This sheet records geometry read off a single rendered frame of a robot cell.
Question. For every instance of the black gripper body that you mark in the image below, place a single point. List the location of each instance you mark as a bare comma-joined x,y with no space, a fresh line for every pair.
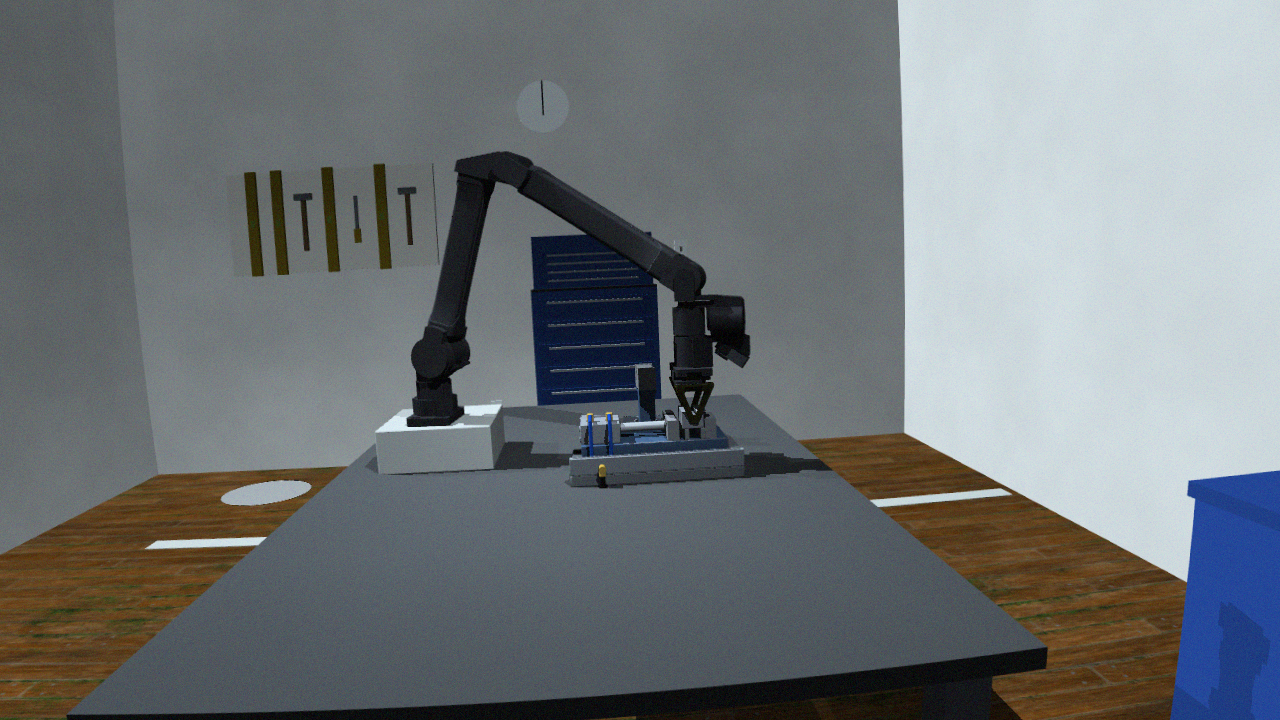
683,366

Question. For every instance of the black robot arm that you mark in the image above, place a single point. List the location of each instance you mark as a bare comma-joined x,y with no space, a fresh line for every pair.
435,356

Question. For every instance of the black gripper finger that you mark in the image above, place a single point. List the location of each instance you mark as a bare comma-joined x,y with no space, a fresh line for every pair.
696,395
705,387

